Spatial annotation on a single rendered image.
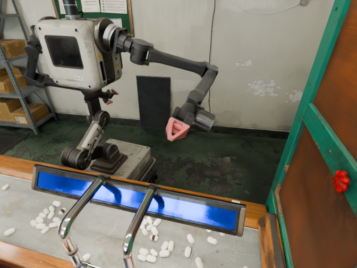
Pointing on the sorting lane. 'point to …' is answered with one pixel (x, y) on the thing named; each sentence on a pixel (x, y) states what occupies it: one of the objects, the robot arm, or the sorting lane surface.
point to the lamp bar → (61, 175)
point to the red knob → (341, 181)
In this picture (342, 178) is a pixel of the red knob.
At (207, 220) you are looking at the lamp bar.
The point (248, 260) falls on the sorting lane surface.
